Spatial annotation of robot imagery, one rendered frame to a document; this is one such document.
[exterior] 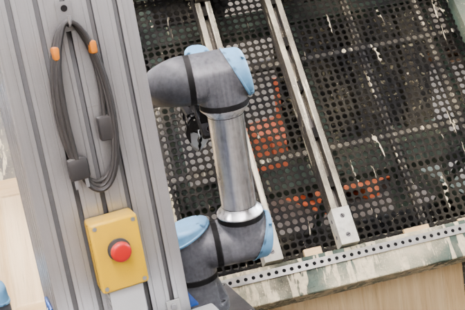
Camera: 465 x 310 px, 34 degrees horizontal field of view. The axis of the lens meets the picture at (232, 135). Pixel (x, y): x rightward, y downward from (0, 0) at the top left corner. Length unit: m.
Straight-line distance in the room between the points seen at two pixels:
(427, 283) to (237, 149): 1.33
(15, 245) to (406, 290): 1.38
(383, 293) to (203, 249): 1.15
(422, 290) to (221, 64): 1.49
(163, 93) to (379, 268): 1.12
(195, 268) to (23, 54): 0.75
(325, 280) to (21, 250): 0.98
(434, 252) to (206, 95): 1.17
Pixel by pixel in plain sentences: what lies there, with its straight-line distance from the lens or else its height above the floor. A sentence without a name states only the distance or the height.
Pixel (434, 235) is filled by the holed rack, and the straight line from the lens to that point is 2.63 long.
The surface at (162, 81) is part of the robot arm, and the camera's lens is 1.71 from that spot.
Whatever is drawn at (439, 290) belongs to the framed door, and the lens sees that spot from 2.96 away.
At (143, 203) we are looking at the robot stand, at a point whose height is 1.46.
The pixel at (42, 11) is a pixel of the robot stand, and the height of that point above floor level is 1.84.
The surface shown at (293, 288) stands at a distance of 2.48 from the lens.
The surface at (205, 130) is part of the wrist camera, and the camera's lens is 2.24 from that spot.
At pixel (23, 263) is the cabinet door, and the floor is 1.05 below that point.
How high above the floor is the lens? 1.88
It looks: 13 degrees down
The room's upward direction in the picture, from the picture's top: 9 degrees counter-clockwise
